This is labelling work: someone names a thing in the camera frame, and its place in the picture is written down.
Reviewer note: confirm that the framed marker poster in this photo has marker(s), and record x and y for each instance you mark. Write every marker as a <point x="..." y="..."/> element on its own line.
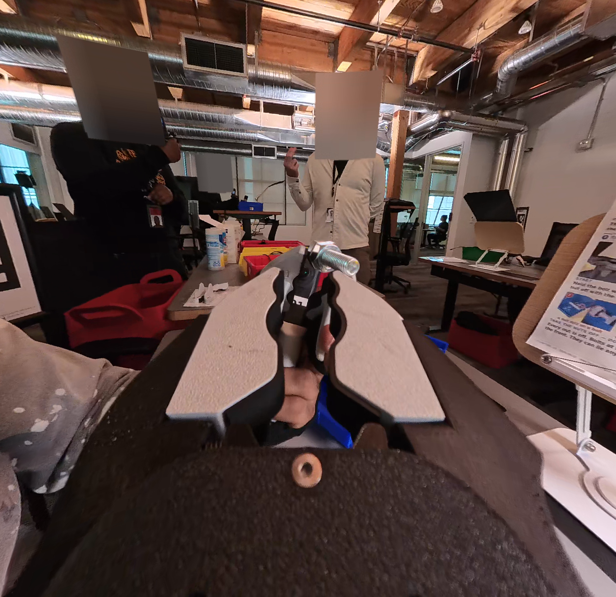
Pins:
<point x="19" y="298"/>

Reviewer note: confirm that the person's left hand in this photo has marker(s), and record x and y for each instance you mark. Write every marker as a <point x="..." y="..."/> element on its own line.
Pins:
<point x="298" y="399"/>

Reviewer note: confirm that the small air vent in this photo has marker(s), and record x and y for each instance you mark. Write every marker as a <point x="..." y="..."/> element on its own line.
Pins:
<point x="264" y="151"/>

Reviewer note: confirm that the white wipes canister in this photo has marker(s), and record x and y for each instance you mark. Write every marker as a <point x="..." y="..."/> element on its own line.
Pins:
<point x="233" y="240"/>
<point x="215" y="250"/>

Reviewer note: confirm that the red bag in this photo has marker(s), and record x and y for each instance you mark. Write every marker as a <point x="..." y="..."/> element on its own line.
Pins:
<point x="481" y="346"/>

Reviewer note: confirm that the black office chair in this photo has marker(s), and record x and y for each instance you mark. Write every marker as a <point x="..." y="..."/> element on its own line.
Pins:
<point x="397" y="255"/>

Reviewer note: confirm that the small framed marker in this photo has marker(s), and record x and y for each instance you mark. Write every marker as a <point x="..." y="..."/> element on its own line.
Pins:
<point x="522" y="217"/>

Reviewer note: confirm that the steel hex bolt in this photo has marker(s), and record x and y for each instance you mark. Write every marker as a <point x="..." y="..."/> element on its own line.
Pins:
<point x="344" y="262"/>

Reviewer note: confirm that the white air vent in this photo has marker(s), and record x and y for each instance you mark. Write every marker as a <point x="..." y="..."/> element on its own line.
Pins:
<point x="214" y="54"/>

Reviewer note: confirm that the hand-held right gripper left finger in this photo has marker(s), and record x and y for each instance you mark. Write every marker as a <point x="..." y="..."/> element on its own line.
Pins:
<point x="231" y="356"/>

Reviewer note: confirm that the printed instruction sheet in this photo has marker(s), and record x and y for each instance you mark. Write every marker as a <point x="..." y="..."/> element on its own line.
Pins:
<point x="577" y="313"/>

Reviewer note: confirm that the black flag panel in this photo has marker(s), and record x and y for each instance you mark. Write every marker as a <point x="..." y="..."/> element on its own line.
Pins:
<point x="491" y="206"/>

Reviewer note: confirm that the silver air duct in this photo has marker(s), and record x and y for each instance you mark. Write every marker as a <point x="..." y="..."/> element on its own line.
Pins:
<point x="529" y="57"/>

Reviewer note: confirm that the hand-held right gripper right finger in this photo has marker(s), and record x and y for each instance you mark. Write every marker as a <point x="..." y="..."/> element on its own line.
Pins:
<point x="385" y="366"/>

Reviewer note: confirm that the wooden board stand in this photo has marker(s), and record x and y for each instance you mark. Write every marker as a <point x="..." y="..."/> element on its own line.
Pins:
<point x="500" y="236"/>

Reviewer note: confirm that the steel hex nut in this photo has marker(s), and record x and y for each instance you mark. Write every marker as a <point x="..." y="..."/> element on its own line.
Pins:
<point x="320" y="253"/>

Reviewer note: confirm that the white ceiling spotlight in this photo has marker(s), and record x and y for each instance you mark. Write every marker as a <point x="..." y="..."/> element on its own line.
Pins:
<point x="525" y="28"/>
<point x="436" y="6"/>

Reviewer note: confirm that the green plastic bin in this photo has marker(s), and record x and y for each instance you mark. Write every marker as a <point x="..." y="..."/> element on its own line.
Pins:
<point x="481" y="256"/>

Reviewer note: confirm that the black monitor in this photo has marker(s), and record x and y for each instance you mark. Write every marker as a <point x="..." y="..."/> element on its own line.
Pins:
<point x="558" y="243"/>

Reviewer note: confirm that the yellow plastic bin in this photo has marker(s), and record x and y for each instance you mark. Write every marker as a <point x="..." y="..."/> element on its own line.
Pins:
<point x="255" y="251"/>

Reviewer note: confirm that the person's torso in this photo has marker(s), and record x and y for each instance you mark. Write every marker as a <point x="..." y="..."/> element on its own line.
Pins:
<point x="9" y="510"/>

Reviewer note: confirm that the blue plastic bin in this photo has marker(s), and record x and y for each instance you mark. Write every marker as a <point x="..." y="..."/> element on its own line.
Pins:
<point x="250" y="206"/>
<point x="332" y="423"/>

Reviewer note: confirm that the white paper packets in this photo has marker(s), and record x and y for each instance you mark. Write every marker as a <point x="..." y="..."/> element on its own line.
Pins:
<point x="207" y="293"/>

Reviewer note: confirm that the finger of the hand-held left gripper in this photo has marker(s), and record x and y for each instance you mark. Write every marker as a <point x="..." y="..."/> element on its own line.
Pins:
<point x="291" y="265"/>

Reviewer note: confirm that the red tote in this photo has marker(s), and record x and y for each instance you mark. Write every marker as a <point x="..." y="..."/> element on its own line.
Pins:
<point x="110" y="317"/>

